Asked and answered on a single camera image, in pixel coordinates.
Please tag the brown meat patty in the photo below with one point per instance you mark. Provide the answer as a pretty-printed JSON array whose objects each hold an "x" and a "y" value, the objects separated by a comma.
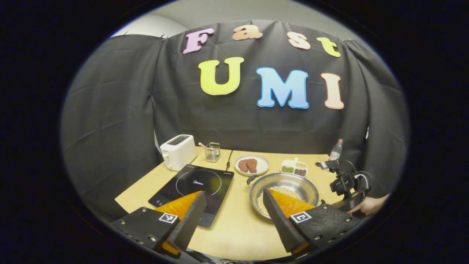
[
  {"x": 252, "y": 165},
  {"x": 242, "y": 165}
]

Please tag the white divided bean dish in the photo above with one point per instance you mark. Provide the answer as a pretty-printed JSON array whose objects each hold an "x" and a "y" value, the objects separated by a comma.
[{"x": 293, "y": 168}]

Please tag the white toaster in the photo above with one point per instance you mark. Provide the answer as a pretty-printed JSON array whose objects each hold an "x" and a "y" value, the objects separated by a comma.
[{"x": 179, "y": 152}]

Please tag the pile of soybeans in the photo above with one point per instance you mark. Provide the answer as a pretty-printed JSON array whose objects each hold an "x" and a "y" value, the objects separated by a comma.
[{"x": 261, "y": 205}]

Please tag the white round plate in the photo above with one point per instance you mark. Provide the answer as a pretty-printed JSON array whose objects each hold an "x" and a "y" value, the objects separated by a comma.
[{"x": 263, "y": 165}]

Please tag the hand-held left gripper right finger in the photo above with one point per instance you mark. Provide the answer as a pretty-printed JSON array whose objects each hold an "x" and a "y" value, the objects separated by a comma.
[{"x": 278, "y": 220}]

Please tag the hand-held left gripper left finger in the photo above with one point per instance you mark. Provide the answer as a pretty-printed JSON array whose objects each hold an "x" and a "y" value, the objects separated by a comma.
[{"x": 190, "y": 227}]

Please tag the black induction cooktop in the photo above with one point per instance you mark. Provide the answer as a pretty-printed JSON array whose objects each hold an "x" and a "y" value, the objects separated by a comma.
[{"x": 194, "y": 179}]

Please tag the clear bottle with red label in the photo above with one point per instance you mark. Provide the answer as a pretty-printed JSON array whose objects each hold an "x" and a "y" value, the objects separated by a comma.
[{"x": 336, "y": 150}]

